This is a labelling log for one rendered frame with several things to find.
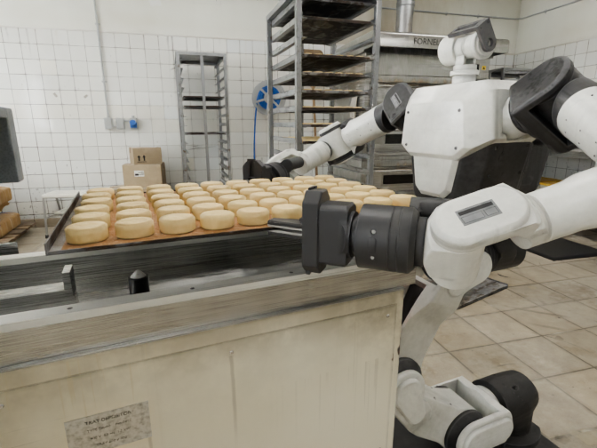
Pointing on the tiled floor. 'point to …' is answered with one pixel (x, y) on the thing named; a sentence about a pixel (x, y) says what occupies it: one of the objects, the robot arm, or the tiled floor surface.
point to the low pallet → (17, 232)
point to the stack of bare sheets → (481, 292)
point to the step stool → (58, 203)
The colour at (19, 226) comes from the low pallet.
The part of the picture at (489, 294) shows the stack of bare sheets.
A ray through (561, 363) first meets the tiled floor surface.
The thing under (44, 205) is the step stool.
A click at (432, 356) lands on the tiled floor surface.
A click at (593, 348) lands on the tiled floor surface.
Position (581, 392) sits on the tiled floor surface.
